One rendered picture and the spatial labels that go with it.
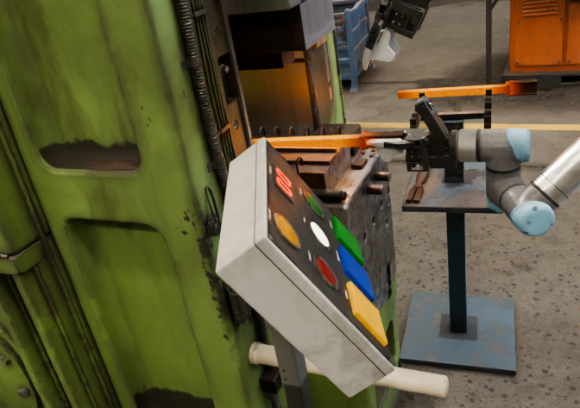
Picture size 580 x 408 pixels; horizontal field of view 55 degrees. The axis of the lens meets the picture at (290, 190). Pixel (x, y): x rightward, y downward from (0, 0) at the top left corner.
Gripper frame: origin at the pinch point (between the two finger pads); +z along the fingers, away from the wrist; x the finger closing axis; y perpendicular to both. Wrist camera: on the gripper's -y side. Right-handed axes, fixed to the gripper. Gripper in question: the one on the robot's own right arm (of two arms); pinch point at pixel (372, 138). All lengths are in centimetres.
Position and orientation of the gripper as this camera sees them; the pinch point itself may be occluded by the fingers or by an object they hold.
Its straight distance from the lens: 138.3
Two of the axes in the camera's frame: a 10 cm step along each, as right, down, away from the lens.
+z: -9.1, -0.3, 4.1
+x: 3.7, -4.7, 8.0
